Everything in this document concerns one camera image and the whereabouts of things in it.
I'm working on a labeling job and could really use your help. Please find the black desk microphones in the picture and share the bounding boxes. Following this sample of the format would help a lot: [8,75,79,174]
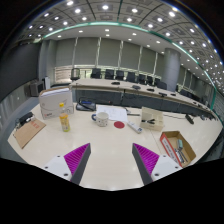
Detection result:
[111,80,178,98]

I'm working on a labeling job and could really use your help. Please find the brown paper envelope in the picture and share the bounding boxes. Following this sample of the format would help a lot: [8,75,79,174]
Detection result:
[13,118,47,150]

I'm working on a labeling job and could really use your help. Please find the white paper carton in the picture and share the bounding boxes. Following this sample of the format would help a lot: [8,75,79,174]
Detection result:
[38,86,75,120]

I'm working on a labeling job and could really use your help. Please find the black table microphone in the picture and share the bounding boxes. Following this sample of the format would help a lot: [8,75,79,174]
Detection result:
[185,113,195,125]

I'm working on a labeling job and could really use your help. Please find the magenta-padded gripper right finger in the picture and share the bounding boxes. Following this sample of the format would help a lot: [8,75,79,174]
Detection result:
[131,143,183,186]

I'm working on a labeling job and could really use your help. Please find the yellow-capped clear drink bottle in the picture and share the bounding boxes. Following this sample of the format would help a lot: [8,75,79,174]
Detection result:
[58,102,71,133]

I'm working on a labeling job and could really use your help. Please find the white mug with blue handle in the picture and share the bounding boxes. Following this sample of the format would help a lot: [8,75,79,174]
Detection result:
[91,111,110,128]

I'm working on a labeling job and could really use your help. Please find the white open cardboard box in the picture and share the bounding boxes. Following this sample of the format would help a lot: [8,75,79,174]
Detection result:
[139,106,165,132]

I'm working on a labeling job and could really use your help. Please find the flat round red coaster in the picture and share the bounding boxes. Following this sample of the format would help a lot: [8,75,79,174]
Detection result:
[113,120,126,130]

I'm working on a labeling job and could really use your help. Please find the white power strip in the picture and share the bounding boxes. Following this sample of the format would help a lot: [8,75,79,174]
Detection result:
[126,120,144,135]

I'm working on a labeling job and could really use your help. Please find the brown open cardboard box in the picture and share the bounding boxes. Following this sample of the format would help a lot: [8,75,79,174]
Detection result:
[159,130,197,168]

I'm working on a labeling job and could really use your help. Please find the black power adapter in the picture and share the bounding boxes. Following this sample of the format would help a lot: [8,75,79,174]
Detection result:
[18,111,35,127]

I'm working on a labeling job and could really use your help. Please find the black office chairs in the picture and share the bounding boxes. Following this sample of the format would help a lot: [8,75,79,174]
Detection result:
[70,67,169,91]

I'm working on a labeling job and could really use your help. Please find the round ceiling lights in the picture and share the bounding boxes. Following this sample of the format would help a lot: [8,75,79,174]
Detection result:
[26,0,224,81]

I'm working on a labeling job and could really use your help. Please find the white printed paper sheet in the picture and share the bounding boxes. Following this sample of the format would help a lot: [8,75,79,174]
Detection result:
[95,104,129,123]

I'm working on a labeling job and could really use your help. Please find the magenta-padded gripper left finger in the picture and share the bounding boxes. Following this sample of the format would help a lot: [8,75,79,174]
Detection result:
[42,142,92,186]

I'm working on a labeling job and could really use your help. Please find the long curved conference desk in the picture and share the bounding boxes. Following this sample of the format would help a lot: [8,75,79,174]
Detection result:
[71,78,218,118]

